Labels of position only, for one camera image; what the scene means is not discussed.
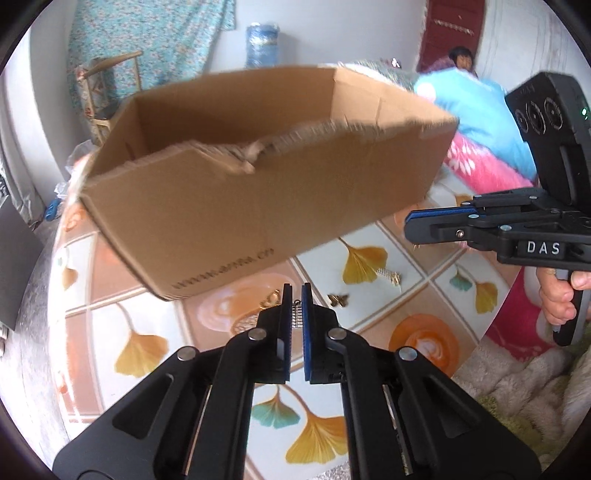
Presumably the patterned ginkgo table mat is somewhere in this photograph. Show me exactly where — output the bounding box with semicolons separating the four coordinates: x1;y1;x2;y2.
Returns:
48;151;523;480

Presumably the dark red door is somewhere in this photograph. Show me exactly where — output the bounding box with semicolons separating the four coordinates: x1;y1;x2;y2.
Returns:
417;0;486;72

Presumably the brown cardboard box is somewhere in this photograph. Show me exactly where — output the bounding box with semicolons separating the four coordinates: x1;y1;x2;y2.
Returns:
79;66;458;300

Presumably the small gold bee brooch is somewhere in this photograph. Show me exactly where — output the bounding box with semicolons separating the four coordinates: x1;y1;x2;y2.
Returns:
328;294;349;308

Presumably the black board on floor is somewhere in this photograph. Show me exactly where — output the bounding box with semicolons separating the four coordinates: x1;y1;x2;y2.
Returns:
0;197;43;330

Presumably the floral teal curtain cloth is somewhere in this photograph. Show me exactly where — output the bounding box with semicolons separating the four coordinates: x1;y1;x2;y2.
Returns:
66;0;236;111

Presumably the wooden chair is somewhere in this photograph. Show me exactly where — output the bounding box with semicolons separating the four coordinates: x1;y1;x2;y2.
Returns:
74;50;143;145

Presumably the light blue blanket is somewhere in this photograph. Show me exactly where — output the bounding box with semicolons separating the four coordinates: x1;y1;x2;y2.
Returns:
414;68;537;180

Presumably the blue water jug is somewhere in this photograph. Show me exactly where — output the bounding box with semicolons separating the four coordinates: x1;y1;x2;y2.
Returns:
245;23;280;69

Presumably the pink floral blanket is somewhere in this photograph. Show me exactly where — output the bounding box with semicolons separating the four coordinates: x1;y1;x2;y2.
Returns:
443;131;555;361

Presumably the person's right hand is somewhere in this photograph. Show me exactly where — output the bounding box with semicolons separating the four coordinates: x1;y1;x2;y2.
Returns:
536;268;591;326

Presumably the person in background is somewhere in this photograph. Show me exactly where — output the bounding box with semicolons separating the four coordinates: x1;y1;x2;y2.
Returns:
425;46;478;77

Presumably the gold butterfly knot pendant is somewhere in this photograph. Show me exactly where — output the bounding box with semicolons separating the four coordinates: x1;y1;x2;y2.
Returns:
259;289;281;310

